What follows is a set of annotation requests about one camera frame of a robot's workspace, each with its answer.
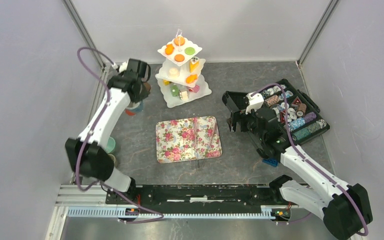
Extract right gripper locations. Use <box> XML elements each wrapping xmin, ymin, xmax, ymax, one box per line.
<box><xmin>225</xmin><ymin>106</ymin><xmax>266</xmax><ymax>142</ymax></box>

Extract white and blue mug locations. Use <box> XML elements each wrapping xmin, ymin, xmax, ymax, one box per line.
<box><xmin>125</xmin><ymin>101</ymin><xmax>144</xmax><ymax>114</ymax></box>

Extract cream cupcake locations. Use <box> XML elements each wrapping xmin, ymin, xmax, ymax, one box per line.
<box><xmin>168</xmin><ymin>67</ymin><xmax>180</xmax><ymax>79</ymax></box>

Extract green toy cake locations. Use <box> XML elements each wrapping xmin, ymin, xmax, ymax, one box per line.
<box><xmin>170</xmin><ymin>84</ymin><xmax>180</xmax><ymax>97</ymax></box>

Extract green macaron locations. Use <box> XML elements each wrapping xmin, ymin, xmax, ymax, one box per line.
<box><xmin>184</xmin><ymin>47</ymin><xmax>196</xmax><ymax>56</ymax></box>

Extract pink toy cake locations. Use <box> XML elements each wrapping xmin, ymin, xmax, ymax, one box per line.
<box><xmin>188</xmin><ymin>84</ymin><xmax>200</xmax><ymax>93</ymax></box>

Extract pink metal tongs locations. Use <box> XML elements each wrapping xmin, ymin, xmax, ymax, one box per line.
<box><xmin>193</xmin><ymin>116</ymin><xmax>223</xmax><ymax>169</ymax></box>

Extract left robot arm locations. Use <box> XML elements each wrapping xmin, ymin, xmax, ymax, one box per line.
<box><xmin>65</xmin><ymin>58</ymin><xmax>151</xmax><ymax>204</ymax></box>

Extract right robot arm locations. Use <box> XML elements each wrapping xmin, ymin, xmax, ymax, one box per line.
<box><xmin>227</xmin><ymin>107</ymin><xmax>373</xmax><ymax>240</ymax></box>

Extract dark brown round coaster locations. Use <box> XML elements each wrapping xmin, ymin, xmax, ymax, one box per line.
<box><xmin>142</xmin><ymin>82</ymin><xmax>151</xmax><ymax>94</ymax></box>

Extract orange blue chip stack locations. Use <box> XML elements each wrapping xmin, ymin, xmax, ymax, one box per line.
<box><xmin>265</xmin><ymin>95</ymin><xmax>280</xmax><ymax>107</ymax></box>

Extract red round coaster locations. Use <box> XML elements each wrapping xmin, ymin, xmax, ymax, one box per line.
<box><xmin>125</xmin><ymin>109</ymin><xmax>136</xmax><ymax>116</ymax></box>

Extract light blue chip stack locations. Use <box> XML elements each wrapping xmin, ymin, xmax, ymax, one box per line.
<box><xmin>288</xmin><ymin>117</ymin><xmax>306</xmax><ymax>132</ymax></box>

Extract white three-tier dessert stand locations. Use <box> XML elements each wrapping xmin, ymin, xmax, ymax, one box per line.
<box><xmin>155</xmin><ymin>29</ymin><xmax>212</xmax><ymax>108</ymax></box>

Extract blue toy brick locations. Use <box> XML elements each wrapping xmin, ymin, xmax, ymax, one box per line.
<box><xmin>262</xmin><ymin>158</ymin><xmax>279</xmax><ymax>168</ymax></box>

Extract black poker chip case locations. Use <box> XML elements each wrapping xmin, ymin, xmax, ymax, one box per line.
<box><xmin>222</xmin><ymin>79</ymin><xmax>330</xmax><ymax>160</ymax></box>

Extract floral rectangular tray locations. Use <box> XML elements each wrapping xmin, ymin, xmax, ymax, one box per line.
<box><xmin>155</xmin><ymin>115</ymin><xmax>223</xmax><ymax>165</ymax></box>

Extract brown 100 chip stack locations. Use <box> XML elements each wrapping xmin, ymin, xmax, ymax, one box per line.
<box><xmin>296</xmin><ymin>103</ymin><xmax>307</xmax><ymax>118</ymax></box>

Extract purple chip stack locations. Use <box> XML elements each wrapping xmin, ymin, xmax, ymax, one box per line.
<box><xmin>302</xmin><ymin>112</ymin><xmax>317</xmax><ymax>124</ymax></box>

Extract green blue chip stack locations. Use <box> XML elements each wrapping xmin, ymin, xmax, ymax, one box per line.
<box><xmin>291</xmin><ymin>119</ymin><xmax>327</xmax><ymax>141</ymax></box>

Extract mint green cup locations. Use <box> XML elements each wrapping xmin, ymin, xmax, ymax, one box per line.
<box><xmin>105</xmin><ymin>136</ymin><xmax>116</xmax><ymax>154</ymax></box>

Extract olive brown cup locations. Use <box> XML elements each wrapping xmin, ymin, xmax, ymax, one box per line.
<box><xmin>108</xmin><ymin>154</ymin><xmax>119</xmax><ymax>168</ymax></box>

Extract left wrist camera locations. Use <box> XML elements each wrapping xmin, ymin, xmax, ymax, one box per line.
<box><xmin>112</xmin><ymin>62</ymin><xmax>128</xmax><ymax>73</ymax></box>

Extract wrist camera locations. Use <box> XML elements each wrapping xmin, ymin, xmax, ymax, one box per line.
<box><xmin>112</xmin><ymin>62</ymin><xmax>128</xmax><ymax>73</ymax></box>
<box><xmin>245</xmin><ymin>92</ymin><xmax>265</xmax><ymax>115</ymax></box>

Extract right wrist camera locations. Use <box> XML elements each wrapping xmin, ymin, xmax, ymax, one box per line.
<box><xmin>245</xmin><ymin>92</ymin><xmax>265</xmax><ymax>115</ymax></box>

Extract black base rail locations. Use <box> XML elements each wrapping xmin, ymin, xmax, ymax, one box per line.
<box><xmin>105</xmin><ymin>183</ymin><xmax>291</xmax><ymax>216</ymax></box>

